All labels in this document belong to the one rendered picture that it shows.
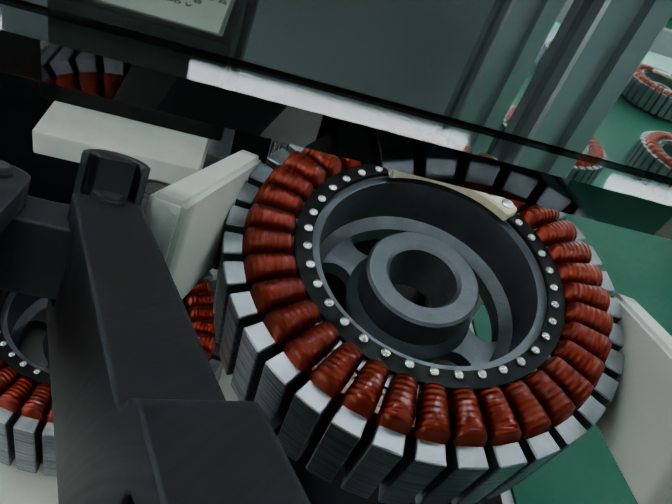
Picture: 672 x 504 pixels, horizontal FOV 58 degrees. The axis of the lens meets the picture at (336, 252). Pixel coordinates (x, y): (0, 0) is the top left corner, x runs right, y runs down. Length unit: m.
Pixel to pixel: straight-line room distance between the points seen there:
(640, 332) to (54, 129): 0.20
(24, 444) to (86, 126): 0.12
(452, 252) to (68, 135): 0.14
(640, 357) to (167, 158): 0.17
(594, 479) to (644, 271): 0.25
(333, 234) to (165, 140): 0.09
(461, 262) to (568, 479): 0.22
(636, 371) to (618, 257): 0.42
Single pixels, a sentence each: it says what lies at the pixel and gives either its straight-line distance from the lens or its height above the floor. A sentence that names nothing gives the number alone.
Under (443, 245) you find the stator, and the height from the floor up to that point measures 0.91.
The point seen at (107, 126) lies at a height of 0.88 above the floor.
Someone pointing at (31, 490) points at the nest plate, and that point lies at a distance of 0.26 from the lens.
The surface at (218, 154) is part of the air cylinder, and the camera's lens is 0.35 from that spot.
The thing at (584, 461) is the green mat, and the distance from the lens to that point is 0.39.
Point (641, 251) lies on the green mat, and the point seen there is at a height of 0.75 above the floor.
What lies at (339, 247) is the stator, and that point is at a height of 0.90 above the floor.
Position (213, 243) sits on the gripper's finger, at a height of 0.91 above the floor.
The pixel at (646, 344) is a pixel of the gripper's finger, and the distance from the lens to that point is 0.17.
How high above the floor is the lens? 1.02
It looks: 39 degrees down
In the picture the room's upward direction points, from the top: 21 degrees clockwise
